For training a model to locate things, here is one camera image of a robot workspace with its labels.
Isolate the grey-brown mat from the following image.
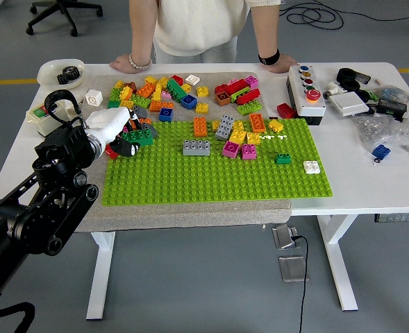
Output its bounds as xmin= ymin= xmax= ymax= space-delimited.
xmin=55 ymin=71 xmax=293 ymax=234

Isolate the black gear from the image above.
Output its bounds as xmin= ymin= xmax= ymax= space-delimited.
xmin=56 ymin=65 xmax=84 ymax=85

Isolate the silver floor socket box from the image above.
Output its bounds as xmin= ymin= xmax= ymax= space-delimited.
xmin=272 ymin=224 xmax=299 ymax=250

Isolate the dark green long brick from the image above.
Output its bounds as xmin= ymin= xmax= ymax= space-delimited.
xmin=120 ymin=128 xmax=155 ymax=147

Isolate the bead bracelet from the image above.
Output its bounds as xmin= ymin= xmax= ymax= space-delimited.
xmin=128 ymin=52 xmax=153 ymax=72

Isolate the clear bag with blue part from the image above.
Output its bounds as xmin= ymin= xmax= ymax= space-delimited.
xmin=372 ymin=85 xmax=409 ymax=105

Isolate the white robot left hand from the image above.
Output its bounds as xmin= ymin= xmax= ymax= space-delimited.
xmin=85 ymin=105 xmax=146 ymax=159

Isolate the white bowl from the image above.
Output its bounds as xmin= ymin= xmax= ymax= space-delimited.
xmin=36 ymin=58 xmax=86 ymax=92

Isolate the silver floor plate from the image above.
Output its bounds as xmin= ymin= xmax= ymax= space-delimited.
xmin=278 ymin=255 xmax=309 ymax=283

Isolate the black power adapter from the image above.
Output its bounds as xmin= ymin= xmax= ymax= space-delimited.
xmin=376 ymin=99 xmax=408 ymax=123

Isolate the black power cord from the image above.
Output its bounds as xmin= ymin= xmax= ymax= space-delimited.
xmin=290 ymin=234 xmax=311 ymax=333

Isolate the green toy baseplate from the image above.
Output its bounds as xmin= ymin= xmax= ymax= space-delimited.
xmin=101 ymin=117 xmax=334 ymax=206

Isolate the red rounded brick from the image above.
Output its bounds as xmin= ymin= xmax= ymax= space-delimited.
xmin=235 ymin=88 xmax=262 ymax=105

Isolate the lime green long brick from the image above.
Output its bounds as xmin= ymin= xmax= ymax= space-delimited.
xmin=237 ymin=100 xmax=264 ymax=117

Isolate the person's left hand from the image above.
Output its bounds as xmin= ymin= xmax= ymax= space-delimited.
xmin=265 ymin=54 xmax=298 ymax=74

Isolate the black strap roll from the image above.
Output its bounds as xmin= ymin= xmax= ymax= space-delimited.
xmin=336 ymin=67 xmax=372 ymax=92

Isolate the white plastic fitting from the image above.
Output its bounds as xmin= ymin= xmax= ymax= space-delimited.
xmin=322 ymin=81 xmax=347 ymax=101

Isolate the black floor cable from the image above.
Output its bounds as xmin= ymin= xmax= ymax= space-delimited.
xmin=242 ymin=0 xmax=409 ymax=26

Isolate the black wristwatch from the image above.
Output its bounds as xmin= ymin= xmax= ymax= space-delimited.
xmin=258 ymin=48 xmax=281 ymax=66

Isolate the flat-lying grey long brick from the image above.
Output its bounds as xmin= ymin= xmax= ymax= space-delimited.
xmin=183 ymin=139 xmax=211 ymax=157

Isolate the red long brick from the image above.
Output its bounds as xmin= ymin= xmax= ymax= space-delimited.
xmin=224 ymin=78 xmax=250 ymax=97

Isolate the grey table control panel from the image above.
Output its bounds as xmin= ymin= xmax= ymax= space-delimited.
xmin=374 ymin=213 xmax=409 ymax=223

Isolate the white switch plate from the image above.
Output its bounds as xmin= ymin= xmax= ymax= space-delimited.
xmin=328 ymin=92 xmax=371 ymax=118

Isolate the white cube brick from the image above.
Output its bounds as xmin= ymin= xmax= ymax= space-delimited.
xmin=85 ymin=89 xmax=104 ymax=106

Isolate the black office chair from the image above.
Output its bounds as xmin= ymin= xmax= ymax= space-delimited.
xmin=26 ymin=0 xmax=104 ymax=37

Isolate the tilted grey long brick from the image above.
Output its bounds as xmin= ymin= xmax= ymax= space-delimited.
xmin=215 ymin=114 xmax=235 ymax=142

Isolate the magenta square brick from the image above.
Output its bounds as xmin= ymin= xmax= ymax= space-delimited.
xmin=222 ymin=140 xmax=241 ymax=159

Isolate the person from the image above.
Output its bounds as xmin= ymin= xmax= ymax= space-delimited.
xmin=109 ymin=0 xmax=298 ymax=74

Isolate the white red-green switch box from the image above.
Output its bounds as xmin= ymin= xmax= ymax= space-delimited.
xmin=26 ymin=102 xmax=69 ymax=137

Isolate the person's right hand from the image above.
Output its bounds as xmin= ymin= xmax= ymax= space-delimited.
xmin=109 ymin=53 xmax=135 ymax=74

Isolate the lime green flat brick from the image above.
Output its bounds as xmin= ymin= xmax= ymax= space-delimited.
xmin=230 ymin=86 xmax=252 ymax=104

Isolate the push-button control box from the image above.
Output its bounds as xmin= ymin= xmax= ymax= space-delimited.
xmin=286 ymin=64 xmax=328 ymax=126

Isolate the extra long green brick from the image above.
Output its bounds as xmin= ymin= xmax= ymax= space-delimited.
xmin=165 ymin=78 xmax=188 ymax=103

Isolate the white table leg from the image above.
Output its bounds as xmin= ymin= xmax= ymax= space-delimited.
xmin=85 ymin=231 xmax=117 ymax=321
xmin=317 ymin=214 xmax=360 ymax=312

